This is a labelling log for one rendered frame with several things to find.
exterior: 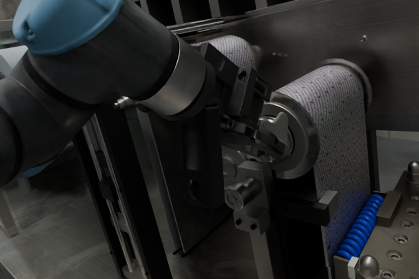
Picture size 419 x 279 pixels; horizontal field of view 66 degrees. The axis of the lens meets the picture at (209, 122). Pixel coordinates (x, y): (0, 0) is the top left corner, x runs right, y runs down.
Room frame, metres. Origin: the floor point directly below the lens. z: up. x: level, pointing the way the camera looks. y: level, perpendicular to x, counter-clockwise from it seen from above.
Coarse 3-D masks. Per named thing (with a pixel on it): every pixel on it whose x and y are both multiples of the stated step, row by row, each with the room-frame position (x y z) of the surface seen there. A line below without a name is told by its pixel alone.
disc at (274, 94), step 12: (276, 96) 0.46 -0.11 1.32; (288, 96) 0.45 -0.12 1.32; (288, 108) 0.45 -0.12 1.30; (300, 108) 0.44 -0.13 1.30; (300, 120) 0.44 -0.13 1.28; (312, 120) 0.43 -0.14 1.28; (312, 132) 0.43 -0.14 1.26; (312, 144) 0.43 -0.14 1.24; (252, 156) 0.51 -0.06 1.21; (312, 156) 0.43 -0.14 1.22; (300, 168) 0.45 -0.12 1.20
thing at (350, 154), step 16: (352, 144) 0.54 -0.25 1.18; (336, 160) 0.49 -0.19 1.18; (352, 160) 0.54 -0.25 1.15; (320, 176) 0.44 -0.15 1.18; (336, 176) 0.48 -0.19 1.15; (352, 176) 0.53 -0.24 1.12; (368, 176) 0.60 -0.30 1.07; (320, 192) 0.44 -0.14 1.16; (352, 192) 0.53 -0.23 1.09; (368, 192) 0.59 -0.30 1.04; (352, 208) 0.52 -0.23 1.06; (336, 224) 0.47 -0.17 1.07; (352, 224) 0.52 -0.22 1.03; (336, 240) 0.46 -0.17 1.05
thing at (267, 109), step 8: (264, 104) 0.47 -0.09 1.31; (272, 104) 0.46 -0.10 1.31; (264, 112) 0.48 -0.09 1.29; (272, 112) 0.46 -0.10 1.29; (288, 112) 0.45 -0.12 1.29; (288, 120) 0.45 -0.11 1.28; (296, 120) 0.44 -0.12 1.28; (296, 128) 0.44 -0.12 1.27; (304, 128) 0.44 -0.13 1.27; (296, 136) 0.44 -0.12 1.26; (304, 136) 0.43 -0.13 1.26; (296, 144) 0.44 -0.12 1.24; (304, 144) 0.43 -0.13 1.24; (296, 152) 0.44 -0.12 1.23; (304, 152) 0.43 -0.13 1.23; (288, 160) 0.45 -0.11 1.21; (296, 160) 0.45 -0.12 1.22; (272, 168) 0.48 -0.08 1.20; (280, 168) 0.47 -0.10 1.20; (288, 168) 0.46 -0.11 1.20
